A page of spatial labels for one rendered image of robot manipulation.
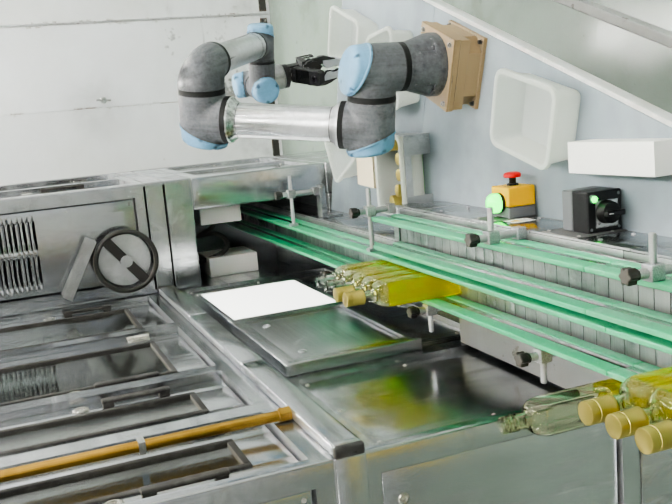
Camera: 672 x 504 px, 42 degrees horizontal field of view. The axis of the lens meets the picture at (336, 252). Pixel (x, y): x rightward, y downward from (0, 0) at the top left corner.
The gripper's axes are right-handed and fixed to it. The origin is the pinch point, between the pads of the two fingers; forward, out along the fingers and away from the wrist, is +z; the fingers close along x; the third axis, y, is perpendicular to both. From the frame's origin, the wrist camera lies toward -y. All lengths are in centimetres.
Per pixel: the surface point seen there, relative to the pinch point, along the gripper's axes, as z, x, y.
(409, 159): -2.7, 12.8, -47.6
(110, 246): -80, 50, 18
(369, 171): -5.3, 24.4, -25.4
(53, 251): -98, 49, 24
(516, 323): -13, 20, -117
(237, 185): -33, 43, 27
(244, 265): -35, 76, 28
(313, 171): -5, 45, 27
